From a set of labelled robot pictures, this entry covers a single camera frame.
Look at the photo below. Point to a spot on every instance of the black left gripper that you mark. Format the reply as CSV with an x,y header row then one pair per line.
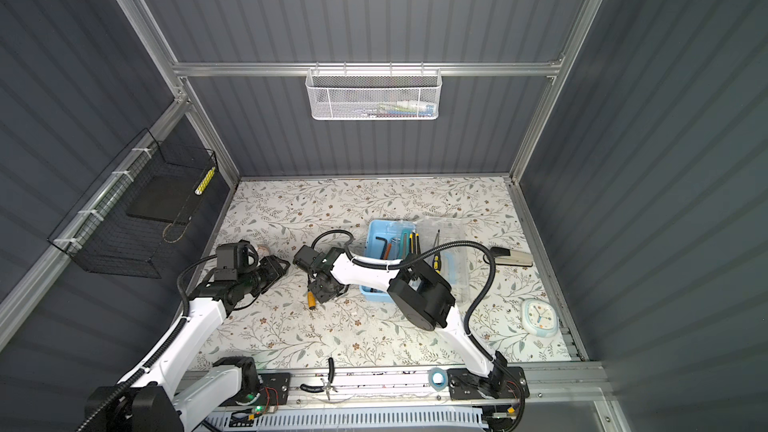
x,y
272,259

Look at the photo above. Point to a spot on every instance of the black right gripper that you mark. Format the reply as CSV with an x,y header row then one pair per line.
x,y
322,297

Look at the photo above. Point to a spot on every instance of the black hex key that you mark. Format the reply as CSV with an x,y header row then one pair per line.
x,y
384,242

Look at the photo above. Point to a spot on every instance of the light blue plastic tool box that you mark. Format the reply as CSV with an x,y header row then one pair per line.
x,y
389,229

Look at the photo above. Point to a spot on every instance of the teal utility knife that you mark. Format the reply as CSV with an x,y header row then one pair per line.
x,y
405,244

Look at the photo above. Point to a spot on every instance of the yellow black utility knife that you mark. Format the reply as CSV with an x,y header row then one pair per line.
x,y
413,242

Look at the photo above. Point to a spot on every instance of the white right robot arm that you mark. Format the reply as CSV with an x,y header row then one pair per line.
x,y
425,298

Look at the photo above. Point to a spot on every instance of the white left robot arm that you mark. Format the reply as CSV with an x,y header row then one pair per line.
x,y
147,398

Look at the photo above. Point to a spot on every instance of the brown tape roll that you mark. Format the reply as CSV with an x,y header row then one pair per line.
x,y
263,250

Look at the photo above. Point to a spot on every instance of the yellow marker in basket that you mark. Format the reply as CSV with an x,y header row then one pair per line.
x,y
205,181

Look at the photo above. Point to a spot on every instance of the blue tape roll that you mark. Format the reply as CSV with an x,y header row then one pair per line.
x,y
437,378

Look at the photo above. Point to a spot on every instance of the beige black stapler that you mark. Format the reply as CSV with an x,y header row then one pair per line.
x,y
510,257

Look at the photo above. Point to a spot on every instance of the white teal alarm clock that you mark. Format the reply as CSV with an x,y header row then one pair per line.
x,y
539,318

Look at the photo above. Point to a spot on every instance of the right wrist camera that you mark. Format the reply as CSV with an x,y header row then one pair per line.
x,y
305,257

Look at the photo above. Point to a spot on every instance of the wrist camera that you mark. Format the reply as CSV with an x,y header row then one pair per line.
x,y
305,257
231,257

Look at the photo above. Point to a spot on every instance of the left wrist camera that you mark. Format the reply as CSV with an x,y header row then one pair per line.
x,y
231,257

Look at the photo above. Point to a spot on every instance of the black handled pliers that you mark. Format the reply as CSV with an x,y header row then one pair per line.
x,y
326,386

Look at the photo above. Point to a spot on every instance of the black wire wall basket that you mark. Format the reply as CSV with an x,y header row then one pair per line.
x,y
134,223

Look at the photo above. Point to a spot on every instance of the white wire wall basket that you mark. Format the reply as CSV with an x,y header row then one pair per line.
x,y
391,95

